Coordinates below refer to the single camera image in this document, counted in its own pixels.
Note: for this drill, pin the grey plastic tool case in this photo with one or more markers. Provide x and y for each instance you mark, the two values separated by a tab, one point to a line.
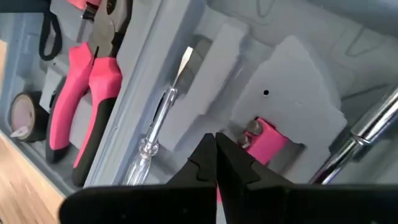
295	77

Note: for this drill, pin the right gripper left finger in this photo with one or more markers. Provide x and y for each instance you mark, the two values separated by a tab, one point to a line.
140	205

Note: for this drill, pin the black tape roll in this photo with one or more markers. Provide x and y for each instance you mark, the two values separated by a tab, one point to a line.
26	116

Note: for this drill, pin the pink screwdriver bit holder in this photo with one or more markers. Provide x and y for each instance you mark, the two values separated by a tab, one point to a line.
267	143

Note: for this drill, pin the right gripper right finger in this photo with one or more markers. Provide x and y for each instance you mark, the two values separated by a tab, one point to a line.
311	205

